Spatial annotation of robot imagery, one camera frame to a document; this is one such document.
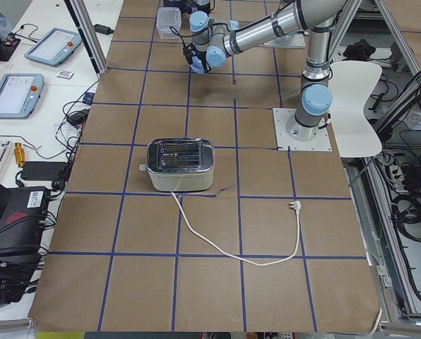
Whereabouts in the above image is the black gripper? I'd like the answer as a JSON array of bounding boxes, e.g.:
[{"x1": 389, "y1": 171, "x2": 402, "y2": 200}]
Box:
[{"x1": 191, "y1": 45, "x2": 206, "y2": 61}]

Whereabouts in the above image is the blue bowl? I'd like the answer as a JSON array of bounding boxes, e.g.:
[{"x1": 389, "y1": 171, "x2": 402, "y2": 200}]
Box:
[{"x1": 190, "y1": 56, "x2": 211, "y2": 74}]

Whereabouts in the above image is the clear plastic food container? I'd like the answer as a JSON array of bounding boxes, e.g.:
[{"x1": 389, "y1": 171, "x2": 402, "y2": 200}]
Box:
[{"x1": 156, "y1": 7, "x2": 182, "y2": 40}]

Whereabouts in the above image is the black power adapter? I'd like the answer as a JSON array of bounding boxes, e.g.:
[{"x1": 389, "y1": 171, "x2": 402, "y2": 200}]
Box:
[{"x1": 93, "y1": 23, "x2": 114, "y2": 35}]

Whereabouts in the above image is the cream steel toaster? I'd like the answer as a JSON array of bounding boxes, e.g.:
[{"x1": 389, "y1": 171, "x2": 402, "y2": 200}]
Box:
[{"x1": 139, "y1": 138, "x2": 215, "y2": 192}]

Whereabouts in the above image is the small printed card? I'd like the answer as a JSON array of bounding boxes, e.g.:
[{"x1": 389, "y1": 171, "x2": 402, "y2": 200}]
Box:
[{"x1": 57, "y1": 71, "x2": 74, "y2": 79}]

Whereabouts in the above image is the far teach pendant tablet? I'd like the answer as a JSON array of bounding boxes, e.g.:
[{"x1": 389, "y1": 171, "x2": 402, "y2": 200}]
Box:
[{"x1": 24, "y1": 28, "x2": 82, "y2": 66}]

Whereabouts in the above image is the teach pendant tablet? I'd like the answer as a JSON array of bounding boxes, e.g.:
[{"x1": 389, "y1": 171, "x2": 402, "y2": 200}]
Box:
[
  {"x1": 24, "y1": 28, "x2": 82, "y2": 66},
  {"x1": 0, "y1": 73, "x2": 45, "y2": 119}
]

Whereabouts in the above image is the white plastic chair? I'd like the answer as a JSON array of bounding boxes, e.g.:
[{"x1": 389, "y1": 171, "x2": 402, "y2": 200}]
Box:
[{"x1": 328, "y1": 61, "x2": 381, "y2": 158}]

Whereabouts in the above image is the near teach pendant tablet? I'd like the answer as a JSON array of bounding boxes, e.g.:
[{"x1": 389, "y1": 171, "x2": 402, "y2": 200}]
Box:
[{"x1": 0, "y1": 73, "x2": 45, "y2": 119}]

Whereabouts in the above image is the black power brick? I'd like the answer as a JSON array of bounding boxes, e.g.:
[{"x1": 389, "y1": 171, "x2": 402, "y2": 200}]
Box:
[{"x1": 20, "y1": 161, "x2": 66, "y2": 181}]

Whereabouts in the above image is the black laptop computer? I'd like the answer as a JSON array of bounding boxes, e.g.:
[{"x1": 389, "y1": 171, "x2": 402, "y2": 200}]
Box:
[{"x1": 0, "y1": 184, "x2": 50, "y2": 257}]

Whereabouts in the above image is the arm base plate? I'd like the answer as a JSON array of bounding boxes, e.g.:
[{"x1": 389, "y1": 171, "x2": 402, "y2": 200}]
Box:
[
  {"x1": 263, "y1": 33, "x2": 306, "y2": 49},
  {"x1": 273, "y1": 108, "x2": 332, "y2": 152}
]

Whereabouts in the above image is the aluminium frame post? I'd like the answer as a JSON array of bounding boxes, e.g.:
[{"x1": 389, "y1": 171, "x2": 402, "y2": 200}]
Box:
[{"x1": 64, "y1": 0, "x2": 108, "y2": 75}]

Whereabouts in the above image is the white toaster power cord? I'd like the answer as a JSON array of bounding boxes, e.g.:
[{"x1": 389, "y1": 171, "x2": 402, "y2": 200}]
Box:
[{"x1": 170, "y1": 190, "x2": 302, "y2": 267}]

